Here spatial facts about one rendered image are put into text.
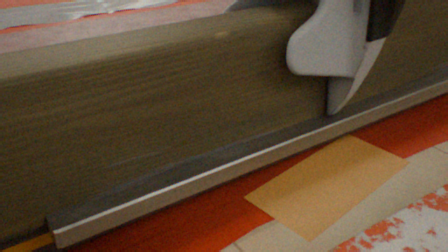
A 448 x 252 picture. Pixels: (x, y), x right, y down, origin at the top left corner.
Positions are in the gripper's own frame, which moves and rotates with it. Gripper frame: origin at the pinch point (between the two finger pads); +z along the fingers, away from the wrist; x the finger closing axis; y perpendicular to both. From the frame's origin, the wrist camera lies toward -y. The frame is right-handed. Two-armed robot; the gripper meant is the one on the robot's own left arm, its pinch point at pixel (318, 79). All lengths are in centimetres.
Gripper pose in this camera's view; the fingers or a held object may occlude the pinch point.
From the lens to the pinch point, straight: 29.0
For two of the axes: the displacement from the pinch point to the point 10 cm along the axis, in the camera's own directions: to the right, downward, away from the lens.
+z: -0.1, 8.6, 5.2
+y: -8.3, 2.9, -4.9
